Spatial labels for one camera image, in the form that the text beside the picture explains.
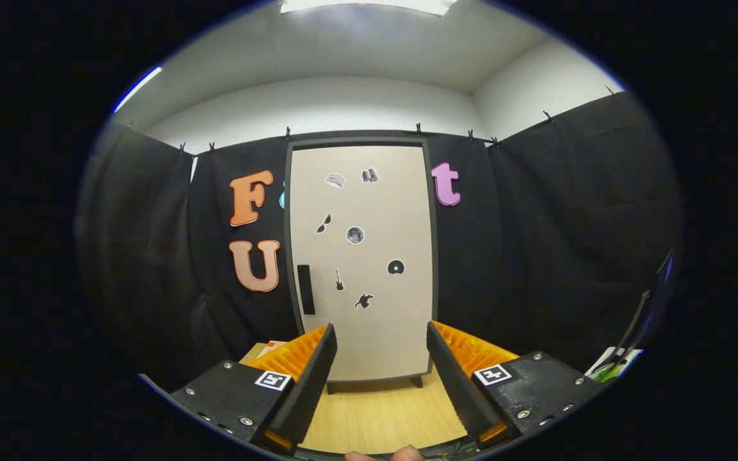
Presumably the beige shoe cabinet door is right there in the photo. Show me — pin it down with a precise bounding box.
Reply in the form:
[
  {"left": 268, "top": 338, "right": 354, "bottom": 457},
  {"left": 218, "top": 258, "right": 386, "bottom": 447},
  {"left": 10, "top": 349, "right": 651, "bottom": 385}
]
[{"left": 290, "top": 145, "right": 434, "bottom": 382}]

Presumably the dark grey shoe cabinet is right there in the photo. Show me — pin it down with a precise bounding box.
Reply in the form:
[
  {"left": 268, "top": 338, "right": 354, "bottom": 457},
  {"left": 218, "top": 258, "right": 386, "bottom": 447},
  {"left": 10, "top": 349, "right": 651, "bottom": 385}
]
[{"left": 284, "top": 136, "right": 440, "bottom": 394}]

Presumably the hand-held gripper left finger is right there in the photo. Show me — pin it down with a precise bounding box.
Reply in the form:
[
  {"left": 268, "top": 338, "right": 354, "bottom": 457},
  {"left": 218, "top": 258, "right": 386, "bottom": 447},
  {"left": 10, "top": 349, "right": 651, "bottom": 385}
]
[{"left": 169, "top": 323, "right": 339, "bottom": 457}]

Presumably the wide ceiling light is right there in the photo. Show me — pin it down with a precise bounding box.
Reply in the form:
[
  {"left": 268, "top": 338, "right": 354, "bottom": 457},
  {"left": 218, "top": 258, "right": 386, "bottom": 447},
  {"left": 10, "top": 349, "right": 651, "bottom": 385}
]
[{"left": 279, "top": 0, "right": 458, "bottom": 17}]

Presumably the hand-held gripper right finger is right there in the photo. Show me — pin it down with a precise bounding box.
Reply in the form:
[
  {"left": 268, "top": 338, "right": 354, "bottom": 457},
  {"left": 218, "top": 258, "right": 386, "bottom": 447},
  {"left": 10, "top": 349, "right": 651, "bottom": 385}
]
[{"left": 425, "top": 320, "right": 605, "bottom": 448}]

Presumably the row of black cloth clips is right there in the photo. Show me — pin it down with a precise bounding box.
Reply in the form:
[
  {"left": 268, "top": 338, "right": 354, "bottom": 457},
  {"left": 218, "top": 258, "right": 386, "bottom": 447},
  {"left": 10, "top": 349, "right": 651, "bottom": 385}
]
[{"left": 127, "top": 83, "right": 616, "bottom": 154}]

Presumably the black door handle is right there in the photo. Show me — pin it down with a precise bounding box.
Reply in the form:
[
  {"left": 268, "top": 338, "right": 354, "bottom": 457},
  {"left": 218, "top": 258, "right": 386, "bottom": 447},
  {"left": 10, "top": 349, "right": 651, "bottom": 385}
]
[{"left": 297, "top": 264, "right": 316, "bottom": 315}]

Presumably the black backdrop cloth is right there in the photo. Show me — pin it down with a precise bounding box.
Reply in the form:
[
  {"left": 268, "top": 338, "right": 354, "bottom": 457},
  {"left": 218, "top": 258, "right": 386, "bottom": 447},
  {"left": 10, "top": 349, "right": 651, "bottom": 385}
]
[{"left": 78, "top": 90, "right": 684, "bottom": 391}]

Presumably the long ceiling light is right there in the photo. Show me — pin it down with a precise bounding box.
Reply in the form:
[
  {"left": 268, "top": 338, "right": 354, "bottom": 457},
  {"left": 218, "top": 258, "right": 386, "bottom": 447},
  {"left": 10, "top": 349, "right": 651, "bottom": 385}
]
[{"left": 113, "top": 66, "right": 162, "bottom": 113}]

